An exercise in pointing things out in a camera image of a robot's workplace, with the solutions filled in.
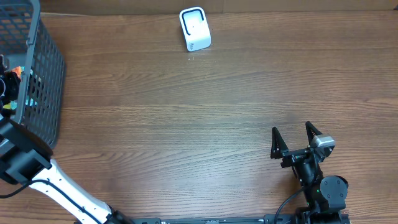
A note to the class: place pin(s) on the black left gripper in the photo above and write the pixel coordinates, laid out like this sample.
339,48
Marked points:
5,86

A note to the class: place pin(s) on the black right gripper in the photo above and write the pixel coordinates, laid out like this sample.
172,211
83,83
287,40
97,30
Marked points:
280,150

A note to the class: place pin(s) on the orange tissue pack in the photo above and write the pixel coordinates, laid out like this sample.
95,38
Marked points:
18,72

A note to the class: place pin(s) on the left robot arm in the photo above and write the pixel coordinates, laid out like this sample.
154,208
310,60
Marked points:
29,163

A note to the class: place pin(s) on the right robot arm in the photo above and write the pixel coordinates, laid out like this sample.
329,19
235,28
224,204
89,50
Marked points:
325,195

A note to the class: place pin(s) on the white barcode scanner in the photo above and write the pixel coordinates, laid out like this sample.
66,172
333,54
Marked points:
195,28

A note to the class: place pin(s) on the grey plastic mesh basket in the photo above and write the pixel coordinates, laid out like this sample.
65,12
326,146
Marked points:
26,43

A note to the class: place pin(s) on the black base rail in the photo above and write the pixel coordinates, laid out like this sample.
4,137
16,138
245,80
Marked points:
211,221

